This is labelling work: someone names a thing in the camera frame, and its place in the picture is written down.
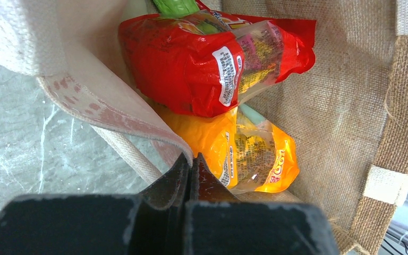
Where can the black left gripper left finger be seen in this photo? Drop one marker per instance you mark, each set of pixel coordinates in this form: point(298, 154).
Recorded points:
point(148, 222)

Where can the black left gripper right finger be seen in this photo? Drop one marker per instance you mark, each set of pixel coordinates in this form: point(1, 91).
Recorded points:
point(216, 222)

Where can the orange snack bag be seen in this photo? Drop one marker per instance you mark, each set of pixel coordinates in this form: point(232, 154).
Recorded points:
point(242, 149)

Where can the red candy bag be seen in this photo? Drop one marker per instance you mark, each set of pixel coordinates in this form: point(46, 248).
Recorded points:
point(208, 62)

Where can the burlap grocery bag pink print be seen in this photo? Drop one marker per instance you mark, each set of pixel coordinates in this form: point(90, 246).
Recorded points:
point(72, 121)

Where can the green bumpy cucumber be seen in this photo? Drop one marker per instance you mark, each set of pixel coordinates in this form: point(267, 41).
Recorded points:
point(176, 8)

